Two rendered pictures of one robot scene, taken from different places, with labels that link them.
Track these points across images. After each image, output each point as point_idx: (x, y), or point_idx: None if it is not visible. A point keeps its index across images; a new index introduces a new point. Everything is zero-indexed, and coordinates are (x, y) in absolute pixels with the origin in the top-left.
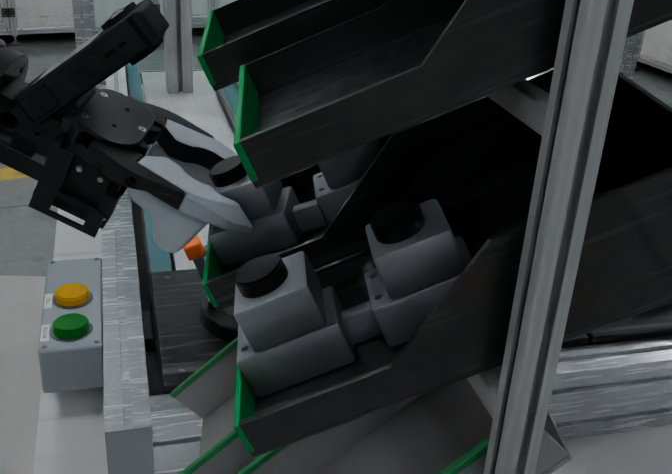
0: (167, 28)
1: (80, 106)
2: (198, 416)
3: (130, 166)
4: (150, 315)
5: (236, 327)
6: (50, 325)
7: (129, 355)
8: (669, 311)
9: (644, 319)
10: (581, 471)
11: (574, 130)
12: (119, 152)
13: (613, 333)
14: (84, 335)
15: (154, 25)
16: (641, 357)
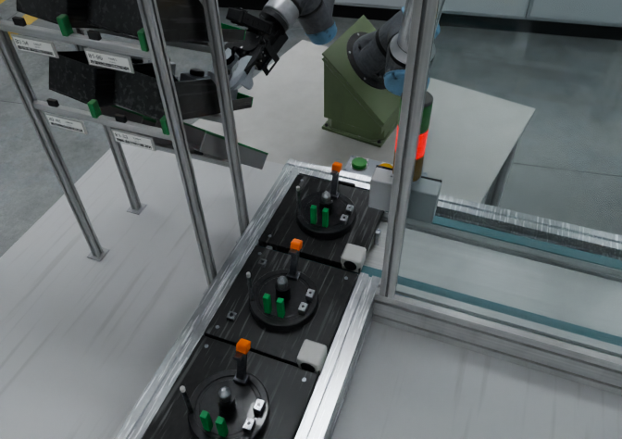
0: (237, 21)
1: (248, 31)
2: (277, 180)
3: (226, 45)
4: (350, 185)
5: (308, 195)
6: (366, 160)
7: (329, 175)
8: (183, 399)
9: (191, 376)
10: (181, 330)
11: None
12: (231, 43)
13: (195, 346)
14: (351, 167)
15: (228, 14)
16: (175, 350)
